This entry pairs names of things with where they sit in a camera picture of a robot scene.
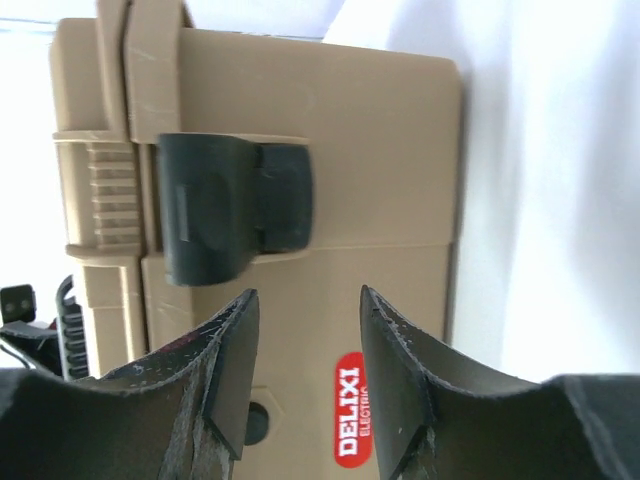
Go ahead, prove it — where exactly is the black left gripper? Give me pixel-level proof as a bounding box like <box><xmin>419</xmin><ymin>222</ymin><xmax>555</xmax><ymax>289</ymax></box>
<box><xmin>1</xmin><ymin>284</ymin><xmax>60</xmax><ymax>375</ymax></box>

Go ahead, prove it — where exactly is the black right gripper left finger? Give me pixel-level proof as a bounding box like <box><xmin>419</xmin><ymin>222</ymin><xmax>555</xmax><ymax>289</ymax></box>
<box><xmin>1</xmin><ymin>289</ymin><xmax>260</xmax><ymax>479</ymax></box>

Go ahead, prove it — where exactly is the tan plastic tool box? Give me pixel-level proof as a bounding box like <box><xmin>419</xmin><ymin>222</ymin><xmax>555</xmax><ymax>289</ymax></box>
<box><xmin>50</xmin><ymin>1</ymin><xmax>463</xmax><ymax>479</ymax></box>

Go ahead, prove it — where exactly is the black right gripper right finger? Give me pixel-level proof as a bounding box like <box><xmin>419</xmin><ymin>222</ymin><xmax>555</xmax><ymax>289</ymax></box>
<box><xmin>360</xmin><ymin>287</ymin><xmax>639</xmax><ymax>479</ymax></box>

